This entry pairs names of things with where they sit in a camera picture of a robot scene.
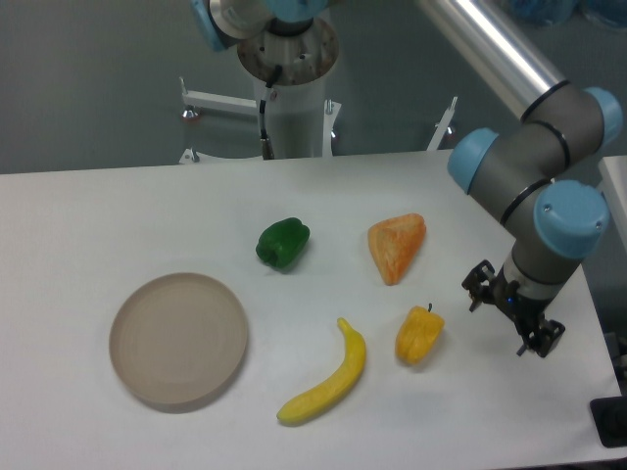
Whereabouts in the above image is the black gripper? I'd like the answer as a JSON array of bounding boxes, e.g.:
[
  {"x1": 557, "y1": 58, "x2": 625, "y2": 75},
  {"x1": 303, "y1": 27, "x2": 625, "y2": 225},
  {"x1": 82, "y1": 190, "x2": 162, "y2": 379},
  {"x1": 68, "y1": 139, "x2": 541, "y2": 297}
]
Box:
[{"x1": 461, "y1": 259, "x2": 565, "y2": 357}]

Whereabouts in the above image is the yellow toy pepper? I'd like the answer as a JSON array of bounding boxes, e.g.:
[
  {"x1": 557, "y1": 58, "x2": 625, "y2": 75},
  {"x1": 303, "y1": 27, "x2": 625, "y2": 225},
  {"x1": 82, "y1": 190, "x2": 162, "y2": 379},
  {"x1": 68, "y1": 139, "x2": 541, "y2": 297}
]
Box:
[{"x1": 395, "y1": 304, "x2": 445, "y2": 365}]

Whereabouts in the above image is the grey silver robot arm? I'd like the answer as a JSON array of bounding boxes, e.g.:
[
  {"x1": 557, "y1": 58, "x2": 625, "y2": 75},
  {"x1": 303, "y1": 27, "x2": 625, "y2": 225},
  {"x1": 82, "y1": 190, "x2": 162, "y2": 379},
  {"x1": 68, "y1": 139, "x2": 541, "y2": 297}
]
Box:
[{"x1": 190, "y1": 1, "x2": 623, "y2": 356}]

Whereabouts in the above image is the green toy pepper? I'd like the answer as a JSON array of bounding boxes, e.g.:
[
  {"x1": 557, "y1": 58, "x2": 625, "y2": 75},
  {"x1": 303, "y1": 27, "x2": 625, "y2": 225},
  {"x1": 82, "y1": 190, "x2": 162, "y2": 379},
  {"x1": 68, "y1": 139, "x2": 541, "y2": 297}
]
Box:
[{"x1": 256, "y1": 217, "x2": 311, "y2": 270}]

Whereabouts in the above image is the orange toy fruit wedge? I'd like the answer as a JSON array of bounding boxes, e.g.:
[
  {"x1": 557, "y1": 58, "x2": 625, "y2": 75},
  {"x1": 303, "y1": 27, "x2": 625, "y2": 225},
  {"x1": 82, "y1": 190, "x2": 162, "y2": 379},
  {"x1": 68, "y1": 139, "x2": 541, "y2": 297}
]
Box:
[{"x1": 367, "y1": 213, "x2": 426, "y2": 286}]

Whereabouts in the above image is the black device at edge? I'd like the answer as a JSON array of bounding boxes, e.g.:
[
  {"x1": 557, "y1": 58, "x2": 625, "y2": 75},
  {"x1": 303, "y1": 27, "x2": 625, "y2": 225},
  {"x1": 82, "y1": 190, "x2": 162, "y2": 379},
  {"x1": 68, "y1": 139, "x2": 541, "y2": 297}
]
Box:
[{"x1": 590, "y1": 396, "x2": 626, "y2": 448}]

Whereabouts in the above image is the white side table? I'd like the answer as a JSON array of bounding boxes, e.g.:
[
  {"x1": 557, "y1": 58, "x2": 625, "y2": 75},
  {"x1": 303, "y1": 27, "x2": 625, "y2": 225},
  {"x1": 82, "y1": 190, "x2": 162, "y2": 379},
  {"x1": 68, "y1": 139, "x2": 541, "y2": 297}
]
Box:
[{"x1": 599, "y1": 156, "x2": 627, "y2": 244}]

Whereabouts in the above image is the yellow toy banana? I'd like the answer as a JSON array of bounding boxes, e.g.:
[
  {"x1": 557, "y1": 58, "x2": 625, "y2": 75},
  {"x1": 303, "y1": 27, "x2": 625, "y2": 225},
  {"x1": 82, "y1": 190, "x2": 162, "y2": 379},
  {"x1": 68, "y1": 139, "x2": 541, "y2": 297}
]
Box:
[{"x1": 276, "y1": 317, "x2": 367, "y2": 426}]

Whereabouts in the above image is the beige round plate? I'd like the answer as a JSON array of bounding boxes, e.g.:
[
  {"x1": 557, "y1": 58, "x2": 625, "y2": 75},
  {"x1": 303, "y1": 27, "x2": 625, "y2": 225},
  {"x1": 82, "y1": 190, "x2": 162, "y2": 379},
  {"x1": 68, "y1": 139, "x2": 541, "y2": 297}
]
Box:
[{"x1": 109, "y1": 273, "x2": 249, "y2": 413}]

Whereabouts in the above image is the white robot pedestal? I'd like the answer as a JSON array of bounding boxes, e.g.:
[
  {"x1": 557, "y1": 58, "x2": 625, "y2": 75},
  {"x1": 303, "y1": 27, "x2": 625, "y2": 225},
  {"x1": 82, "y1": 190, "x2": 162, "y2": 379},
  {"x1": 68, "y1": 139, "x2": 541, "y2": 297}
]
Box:
[{"x1": 176, "y1": 17, "x2": 459, "y2": 165}]

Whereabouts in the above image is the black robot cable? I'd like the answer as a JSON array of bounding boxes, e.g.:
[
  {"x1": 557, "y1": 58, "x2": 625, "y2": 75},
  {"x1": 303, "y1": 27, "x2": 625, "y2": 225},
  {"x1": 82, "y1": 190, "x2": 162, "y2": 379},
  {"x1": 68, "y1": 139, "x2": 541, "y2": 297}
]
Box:
[{"x1": 258, "y1": 65, "x2": 283, "y2": 161}]

